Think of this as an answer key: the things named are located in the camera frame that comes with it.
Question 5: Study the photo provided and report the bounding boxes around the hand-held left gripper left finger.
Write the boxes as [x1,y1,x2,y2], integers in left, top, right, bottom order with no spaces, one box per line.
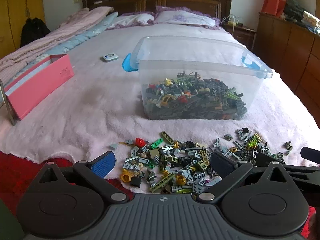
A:
[32,151,128,203]

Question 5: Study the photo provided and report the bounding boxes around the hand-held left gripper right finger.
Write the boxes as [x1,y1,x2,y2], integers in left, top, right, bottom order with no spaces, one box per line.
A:
[196,151,290,202]

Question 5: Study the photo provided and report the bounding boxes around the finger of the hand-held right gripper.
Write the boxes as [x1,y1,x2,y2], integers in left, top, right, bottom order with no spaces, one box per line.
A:
[301,147,320,159]
[254,152,320,193]

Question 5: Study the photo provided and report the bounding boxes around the scatter of toy bricks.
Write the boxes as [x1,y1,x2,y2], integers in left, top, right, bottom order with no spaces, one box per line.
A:
[110,127,293,194]

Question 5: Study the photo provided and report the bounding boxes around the dense heap of toy bricks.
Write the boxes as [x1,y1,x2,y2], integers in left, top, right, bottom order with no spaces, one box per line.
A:
[142,72,248,120]

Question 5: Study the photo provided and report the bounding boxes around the clear plastic storage box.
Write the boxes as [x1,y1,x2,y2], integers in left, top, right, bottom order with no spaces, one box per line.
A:
[122,35,273,120]

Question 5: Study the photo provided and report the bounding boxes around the pink cardboard box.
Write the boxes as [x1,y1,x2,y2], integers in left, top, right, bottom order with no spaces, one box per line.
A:
[4,54,75,120]

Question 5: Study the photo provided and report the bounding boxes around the wooden dresser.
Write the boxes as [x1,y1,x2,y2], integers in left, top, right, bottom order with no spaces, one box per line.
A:
[255,12,320,130]

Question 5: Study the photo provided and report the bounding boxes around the small white square device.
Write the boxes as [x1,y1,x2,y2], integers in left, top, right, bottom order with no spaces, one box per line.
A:
[101,52,118,62]

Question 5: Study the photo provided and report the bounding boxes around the wooden nightstand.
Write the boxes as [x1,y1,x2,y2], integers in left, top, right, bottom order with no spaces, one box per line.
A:
[221,21,257,52]

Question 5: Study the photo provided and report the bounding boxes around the folded patterned cloth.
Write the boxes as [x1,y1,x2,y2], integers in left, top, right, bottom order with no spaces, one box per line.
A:
[301,11,320,29]

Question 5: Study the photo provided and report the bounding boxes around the dark clothes pile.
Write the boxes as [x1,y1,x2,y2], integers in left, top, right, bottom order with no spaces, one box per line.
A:
[284,0,310,23]

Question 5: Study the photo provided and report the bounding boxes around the small purple-frilled white pillow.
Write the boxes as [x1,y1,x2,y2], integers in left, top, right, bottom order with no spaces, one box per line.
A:
[106,12,155,30]

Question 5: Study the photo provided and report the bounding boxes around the large purple-frilled white pillow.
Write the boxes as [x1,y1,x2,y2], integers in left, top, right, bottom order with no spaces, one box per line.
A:
[154,6,220,29]

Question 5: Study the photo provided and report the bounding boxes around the black hanging garment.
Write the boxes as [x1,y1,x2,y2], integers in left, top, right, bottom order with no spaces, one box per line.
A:
[20,17,52,48]

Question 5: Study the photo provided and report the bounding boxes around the yellow wooden wardrobe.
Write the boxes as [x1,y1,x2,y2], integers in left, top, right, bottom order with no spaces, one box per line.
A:
[0,0,47,55]

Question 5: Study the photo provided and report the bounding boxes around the white chargers with cables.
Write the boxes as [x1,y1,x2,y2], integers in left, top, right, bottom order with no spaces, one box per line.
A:
[224,15,244,27]

